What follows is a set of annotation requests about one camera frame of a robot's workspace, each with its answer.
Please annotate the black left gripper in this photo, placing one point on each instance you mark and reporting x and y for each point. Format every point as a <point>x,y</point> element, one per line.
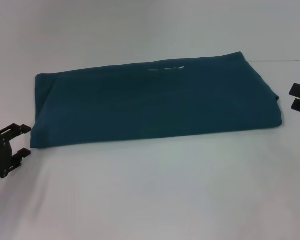
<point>0,155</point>

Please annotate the teal blue shirt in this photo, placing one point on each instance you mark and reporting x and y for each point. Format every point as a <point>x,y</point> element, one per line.
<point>152,105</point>

